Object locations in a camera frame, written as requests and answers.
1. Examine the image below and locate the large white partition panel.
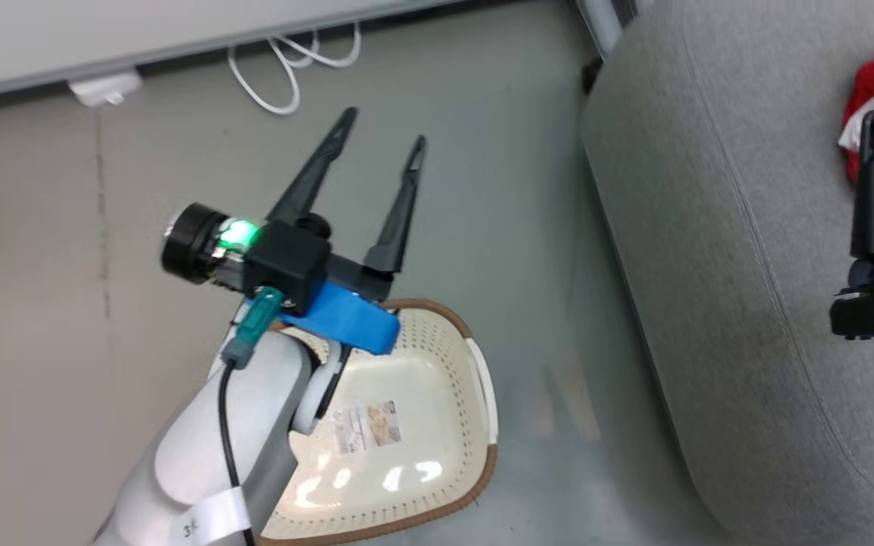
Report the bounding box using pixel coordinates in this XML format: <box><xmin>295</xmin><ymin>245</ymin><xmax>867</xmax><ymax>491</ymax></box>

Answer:
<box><xmin>0</xmin><ymin>0</ymin><xmax>468</xmax><ymax>103</ymax></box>

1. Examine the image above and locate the white label tape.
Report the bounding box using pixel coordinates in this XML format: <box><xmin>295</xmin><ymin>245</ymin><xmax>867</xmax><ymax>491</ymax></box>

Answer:
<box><xmin>170</xmin><ymin>485</ymin><xmax>252</xmax><ymax>543</ymax></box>

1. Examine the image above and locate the grey partition leg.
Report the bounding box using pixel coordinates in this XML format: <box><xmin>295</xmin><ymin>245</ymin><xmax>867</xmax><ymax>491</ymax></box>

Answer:
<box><xmin>577</xmin><ymin>0</ymin><xmax>639</xmax><ymax>58</ymax></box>

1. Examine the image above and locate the white floor socket box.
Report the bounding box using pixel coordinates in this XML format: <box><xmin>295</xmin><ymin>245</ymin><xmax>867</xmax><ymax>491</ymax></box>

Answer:
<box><xmin>69</xmin><ymin>70</ymin><xmax>142</xmax><ymax>107</ymax></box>

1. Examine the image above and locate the printed sticker label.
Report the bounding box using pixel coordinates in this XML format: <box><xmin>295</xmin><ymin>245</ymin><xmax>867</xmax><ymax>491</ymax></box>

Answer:
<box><xmin>331</xmin><ymin>400</ymin><xmax>403</xmax><ymax>456</ymax></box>

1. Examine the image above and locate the grey fabric sofa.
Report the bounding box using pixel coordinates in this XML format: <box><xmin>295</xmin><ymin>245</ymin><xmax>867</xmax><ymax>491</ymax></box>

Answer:
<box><xmin>580</xmin><ymin>0</ymin><xmax>874</xmax><ymax>546</ymax></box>

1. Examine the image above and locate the white perforated laundry basket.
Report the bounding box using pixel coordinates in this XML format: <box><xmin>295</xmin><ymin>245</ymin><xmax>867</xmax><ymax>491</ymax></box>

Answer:
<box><xmin>255</xmin><ymin>298</ymin><xmax>500</xmax><ymax>546</ymax></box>

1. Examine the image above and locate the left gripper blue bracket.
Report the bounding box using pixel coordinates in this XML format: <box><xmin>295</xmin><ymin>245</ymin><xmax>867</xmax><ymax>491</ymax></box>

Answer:
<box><xmin>161</xmin><ymin>107</ymin><xmax>428</xmax><ymax>356</ymax></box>

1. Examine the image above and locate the looped white cable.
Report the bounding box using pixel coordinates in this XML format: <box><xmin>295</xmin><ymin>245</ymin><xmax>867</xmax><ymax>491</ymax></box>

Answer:
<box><xmin>226</xmin><ymin>21</ymin><xmax>362</xmax><ymax>116</ymax></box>

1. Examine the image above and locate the black cable teal plug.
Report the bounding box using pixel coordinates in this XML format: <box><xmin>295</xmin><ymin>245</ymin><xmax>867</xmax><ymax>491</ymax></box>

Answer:
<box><xmin>221</xmin><ymin>287</ymin><xmax>286</xmax><ymax>546</ymax></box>

